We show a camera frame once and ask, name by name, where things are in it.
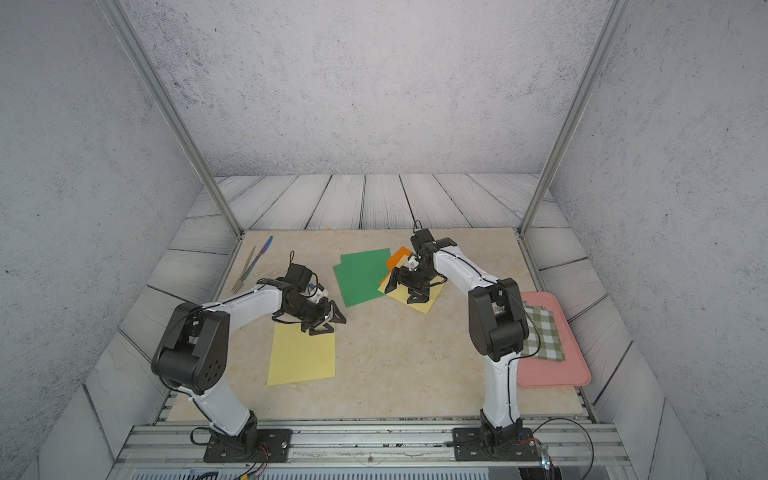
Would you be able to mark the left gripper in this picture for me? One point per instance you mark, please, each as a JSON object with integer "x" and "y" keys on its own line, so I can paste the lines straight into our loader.
{"x": 325, "y": 309}

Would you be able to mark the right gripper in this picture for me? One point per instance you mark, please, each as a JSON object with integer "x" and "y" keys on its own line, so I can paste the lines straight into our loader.
{"x": 401, "y": 275}

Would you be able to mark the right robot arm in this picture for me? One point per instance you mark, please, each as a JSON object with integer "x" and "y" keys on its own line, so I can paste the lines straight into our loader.
{"x": 498, "y": 323}

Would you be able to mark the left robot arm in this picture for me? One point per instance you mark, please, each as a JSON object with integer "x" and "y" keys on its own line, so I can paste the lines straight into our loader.
{"x": 192, "y": 354}

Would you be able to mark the orange paper sheet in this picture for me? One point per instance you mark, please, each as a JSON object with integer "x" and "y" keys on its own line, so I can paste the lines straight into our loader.
{"x": 402, "y": 253}

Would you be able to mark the green paper sheet top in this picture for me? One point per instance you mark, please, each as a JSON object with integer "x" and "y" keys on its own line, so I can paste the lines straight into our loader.
{"x": 367, "y": 259}

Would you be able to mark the green paper sheet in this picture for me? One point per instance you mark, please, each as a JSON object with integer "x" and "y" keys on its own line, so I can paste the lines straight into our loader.
{"x": 367, "y": 259}
{"x": 359, "y": 281}

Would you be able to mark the green paper sheet bottom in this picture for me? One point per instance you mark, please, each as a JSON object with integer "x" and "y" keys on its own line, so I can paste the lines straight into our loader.
{"x": 359, "y": 281}

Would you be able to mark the blue purple pen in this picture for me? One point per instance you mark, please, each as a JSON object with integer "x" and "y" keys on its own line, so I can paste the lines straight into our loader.
{"x": 257, "y": 256}

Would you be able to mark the green checkered cloth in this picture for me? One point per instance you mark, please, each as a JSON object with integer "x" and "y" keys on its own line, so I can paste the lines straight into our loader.
{"x": 544, "y": 340}

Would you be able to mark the pink plastic tray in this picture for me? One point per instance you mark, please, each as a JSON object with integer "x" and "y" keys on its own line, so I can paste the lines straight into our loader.
{"x": 572, "y": 371}

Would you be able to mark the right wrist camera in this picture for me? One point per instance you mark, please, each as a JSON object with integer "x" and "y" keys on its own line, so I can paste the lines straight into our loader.
{"x": 412, "y": 262}

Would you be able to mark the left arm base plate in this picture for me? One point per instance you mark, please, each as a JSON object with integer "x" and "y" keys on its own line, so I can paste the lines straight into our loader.
{"x": 259, "y": 446}

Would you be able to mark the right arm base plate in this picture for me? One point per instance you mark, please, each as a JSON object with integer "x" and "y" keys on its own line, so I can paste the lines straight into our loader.
{"x": 476, "y": 444}

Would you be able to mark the right aluminium frame post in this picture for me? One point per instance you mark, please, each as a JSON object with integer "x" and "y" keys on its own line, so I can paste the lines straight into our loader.
{"x": 589, "y": 79}

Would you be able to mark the aluminium frame post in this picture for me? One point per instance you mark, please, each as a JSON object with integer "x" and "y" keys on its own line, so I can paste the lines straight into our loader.
{"x": 131, "y": 44}
{"x": 589, "y": 79}

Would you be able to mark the left aluminium frame post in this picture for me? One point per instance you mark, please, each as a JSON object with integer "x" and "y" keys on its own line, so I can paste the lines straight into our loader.
{"x": 131, "y": 44}

